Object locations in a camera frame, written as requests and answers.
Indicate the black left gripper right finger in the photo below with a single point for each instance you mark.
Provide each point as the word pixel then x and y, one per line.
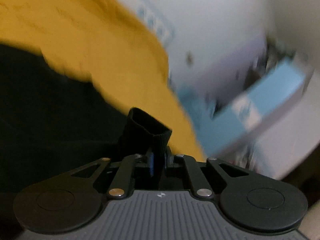
pixel 248 200

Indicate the mustard yellow bed quilt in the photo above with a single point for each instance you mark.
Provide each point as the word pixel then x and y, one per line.
pixel 102 41

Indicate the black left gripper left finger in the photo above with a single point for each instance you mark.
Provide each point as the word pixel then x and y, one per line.
pixel 69 201

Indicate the blue white nightstand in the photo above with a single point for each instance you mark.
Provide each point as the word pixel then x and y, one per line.
pixel 256 129

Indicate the white blue headboard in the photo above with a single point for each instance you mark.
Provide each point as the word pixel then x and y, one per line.
pixel 155 15

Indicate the black garment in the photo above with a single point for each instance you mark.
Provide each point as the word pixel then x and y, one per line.
pixel 51 123

